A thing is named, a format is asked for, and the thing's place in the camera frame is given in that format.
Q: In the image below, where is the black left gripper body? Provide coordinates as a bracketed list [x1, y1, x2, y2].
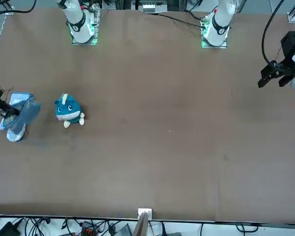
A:
[272, 31, 295, 76]

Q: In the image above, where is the blue cloud-print oven mitt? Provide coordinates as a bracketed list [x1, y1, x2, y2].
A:
[0, 92, 37, 143]
[3, 99, 43, 135]

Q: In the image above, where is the small blue plush doll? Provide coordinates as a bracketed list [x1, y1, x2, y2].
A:
[54, 92, 86, 128]

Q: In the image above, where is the large black device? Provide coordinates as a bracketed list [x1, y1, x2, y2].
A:
[0, 220, 22, 236]

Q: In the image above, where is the white power strip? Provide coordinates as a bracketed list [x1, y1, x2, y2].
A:
[142, 2, 156, 13]

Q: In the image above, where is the black and orange connector box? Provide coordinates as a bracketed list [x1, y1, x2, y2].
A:
[81, 221, 99, 236]

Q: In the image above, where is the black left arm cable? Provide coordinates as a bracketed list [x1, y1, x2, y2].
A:
[261, 0, 286, 67]

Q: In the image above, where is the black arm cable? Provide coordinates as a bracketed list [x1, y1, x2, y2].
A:
[261, 0, 286, 67]
[0, 0, 37, 71]

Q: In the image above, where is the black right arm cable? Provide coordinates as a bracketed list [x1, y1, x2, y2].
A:
[0, 0, 37, 71]

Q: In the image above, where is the black base power cable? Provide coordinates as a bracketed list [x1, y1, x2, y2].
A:
[142, 12, 205, 28]

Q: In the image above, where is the aluminium frame post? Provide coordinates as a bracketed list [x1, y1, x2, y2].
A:
[134, 207, 153, 236]

